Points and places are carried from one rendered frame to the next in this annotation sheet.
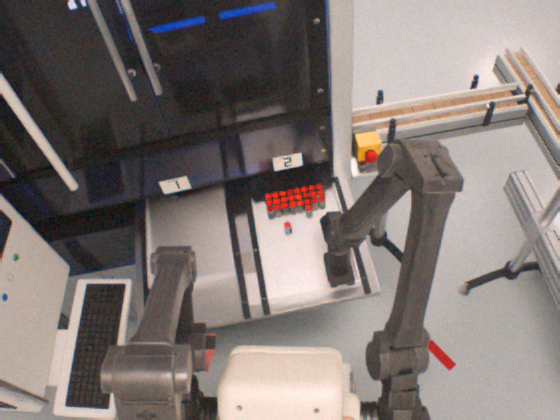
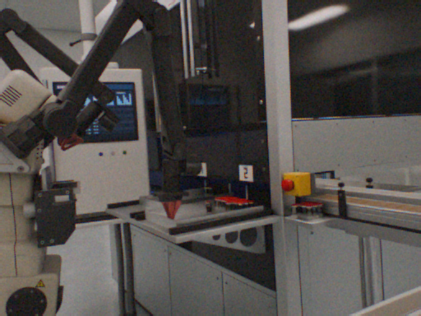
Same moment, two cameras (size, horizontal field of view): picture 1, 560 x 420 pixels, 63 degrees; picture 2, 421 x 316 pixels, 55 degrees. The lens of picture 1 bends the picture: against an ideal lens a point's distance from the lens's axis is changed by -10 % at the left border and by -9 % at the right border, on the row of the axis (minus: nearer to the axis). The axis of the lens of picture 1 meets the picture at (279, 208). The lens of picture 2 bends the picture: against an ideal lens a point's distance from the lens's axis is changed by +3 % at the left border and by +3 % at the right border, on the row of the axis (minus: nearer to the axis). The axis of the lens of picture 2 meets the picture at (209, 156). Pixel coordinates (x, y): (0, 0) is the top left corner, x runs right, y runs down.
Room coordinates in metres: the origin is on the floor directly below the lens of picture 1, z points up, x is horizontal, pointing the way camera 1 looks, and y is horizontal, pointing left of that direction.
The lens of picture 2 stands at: (0.05, -1.28, 1.17)
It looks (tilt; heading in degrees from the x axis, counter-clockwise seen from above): 3 degrees down; 60
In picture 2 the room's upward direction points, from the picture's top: 3 degrees counter-clockwise
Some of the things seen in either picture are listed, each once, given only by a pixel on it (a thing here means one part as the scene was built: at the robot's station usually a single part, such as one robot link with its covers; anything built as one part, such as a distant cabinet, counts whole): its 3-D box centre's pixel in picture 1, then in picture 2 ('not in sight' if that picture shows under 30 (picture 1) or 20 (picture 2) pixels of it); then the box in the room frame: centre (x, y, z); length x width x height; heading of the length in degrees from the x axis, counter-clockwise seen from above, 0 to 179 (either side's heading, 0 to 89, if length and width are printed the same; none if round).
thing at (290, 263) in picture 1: (303, 240); (203, 212); (0.71, -0.05, 0.90); 0.34 x 0.26 x 0.04; 1
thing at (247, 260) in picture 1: (250, 278); not in sight; (0.62, 0.12, 0.91); 0.14 x 0.03 x 0.06; 1
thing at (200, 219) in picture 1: (187, 231); (186, 198); (0.81, 0.29, 0.90); 0.34 x 0.26 x 0.04; 1
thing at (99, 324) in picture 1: (95, 342); (103, 215); (0.53, 0.63, 0.82); 0.40 x 0.14 x 0.02; 171
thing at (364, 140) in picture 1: (366, 144); (298, 183); (0.94, -0.30, 1.00); 0.08 x 0.07 x 0.07; 1
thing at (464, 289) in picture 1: (509, 274); not in sight; (0.78, -1.01, 0.07); 0.50 x 0.08 x 0.14; 91
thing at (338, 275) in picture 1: (339, 263); (171, 186); (0.56, -0.13, 1.02); 0.10 x 0.07 x 0.07; 0
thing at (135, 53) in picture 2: not in sight; (138, 85); (0.90, 1.03, 1.51); 0.49 x 0.01 x 0.59; 91
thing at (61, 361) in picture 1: (82, 344); (102, 218); (0.54, 0.68, 0.79); 0.45 x 0.28 x 0.03; 171
